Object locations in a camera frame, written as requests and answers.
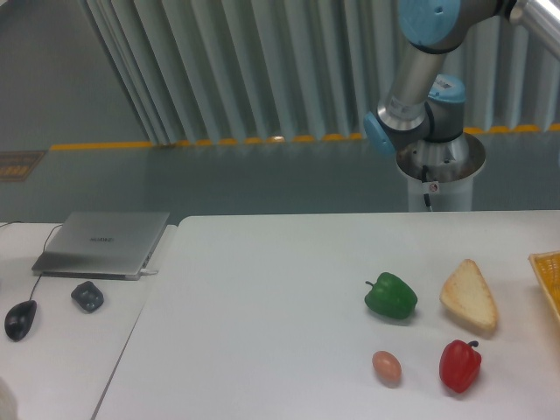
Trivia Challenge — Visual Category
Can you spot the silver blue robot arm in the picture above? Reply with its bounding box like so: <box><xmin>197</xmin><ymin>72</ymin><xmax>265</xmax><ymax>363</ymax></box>
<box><xmin>363</xmin><ymin>1</ymin><xmax>559</xmax><ymax>154</ymax></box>

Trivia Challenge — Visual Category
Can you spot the green bell pepper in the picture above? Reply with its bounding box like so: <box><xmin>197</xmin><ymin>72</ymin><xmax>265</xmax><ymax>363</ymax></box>
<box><xmin>364</xmin><ymin>272</ymin><xmax>418</xmax><ymax>320</ymax></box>

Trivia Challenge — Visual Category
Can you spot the red bell pepper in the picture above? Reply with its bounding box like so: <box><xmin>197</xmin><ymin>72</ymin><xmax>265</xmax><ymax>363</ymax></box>
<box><xmin>439</xmin><ymin>339</ymin><xmax>482</xmax><ymax>394</ymax></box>

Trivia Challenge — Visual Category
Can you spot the white pleated curtain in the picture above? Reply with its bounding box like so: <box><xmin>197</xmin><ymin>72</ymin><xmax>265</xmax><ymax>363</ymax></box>
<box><xmin>83</xmin><ymin>1</ymin><xmax>559</xmax><ymax>146</ymax></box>

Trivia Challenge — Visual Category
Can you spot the silver closed laptop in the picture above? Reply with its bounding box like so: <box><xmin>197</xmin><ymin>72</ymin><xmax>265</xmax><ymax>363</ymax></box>
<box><xmin>32</xmin><ymin>212</ymin><xmax>169</xmax><ymax>280</ymax></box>

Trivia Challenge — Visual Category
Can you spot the brown egg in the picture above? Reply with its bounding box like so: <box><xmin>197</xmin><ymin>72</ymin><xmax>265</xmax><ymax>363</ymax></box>
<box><xmin>372</xmin><ymin>351</ymin><xmax>402</xmax><ymax>385</ymax></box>

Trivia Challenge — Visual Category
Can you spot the toast bread slice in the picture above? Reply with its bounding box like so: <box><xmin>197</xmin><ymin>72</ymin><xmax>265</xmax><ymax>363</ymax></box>
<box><xmin>439</xmin><ymin>259</ymin><xmax>499</xmax><ymax>333</ymax></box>

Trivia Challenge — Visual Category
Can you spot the black plastic clip object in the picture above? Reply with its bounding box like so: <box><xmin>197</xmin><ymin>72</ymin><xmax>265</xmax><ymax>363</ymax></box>
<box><xmin>71</xmin><ymin>281</ymin><xmax>104</xmax><ymax>313</ymax></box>

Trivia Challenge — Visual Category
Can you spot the yellow wicker basket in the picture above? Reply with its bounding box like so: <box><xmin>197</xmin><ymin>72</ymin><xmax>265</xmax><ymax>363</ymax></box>
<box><xmin>528</xmin><ymin>251</ymin><xmax>560</xmax><ymax>320</ymax></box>

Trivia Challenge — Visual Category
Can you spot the black computer mouse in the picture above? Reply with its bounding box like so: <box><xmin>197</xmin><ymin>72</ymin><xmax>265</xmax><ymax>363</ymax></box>
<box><xmin>4</xmin><ymin>299</ymin><xmax>38</xmax><ymax>342</ymax></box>

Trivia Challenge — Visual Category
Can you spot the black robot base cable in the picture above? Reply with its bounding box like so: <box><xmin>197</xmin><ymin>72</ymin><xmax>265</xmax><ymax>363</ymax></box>
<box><xmin>421</xmin><ymin>164</ymin><xmax>434</xmax><ymax>213</ymax></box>

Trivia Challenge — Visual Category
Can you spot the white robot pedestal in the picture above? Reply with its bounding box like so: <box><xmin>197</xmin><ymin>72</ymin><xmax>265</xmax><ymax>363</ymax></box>
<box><xmin>396</xmin><ymin>134</ymin><xmax>486</xmax><ymax>212</ymax></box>

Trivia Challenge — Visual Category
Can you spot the black mouse cable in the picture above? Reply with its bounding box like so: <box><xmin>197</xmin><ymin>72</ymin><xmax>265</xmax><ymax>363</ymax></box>
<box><xmin>28</xmin><ymin>223</ymin><xmax>65</xmax><ymax>303</ymax></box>

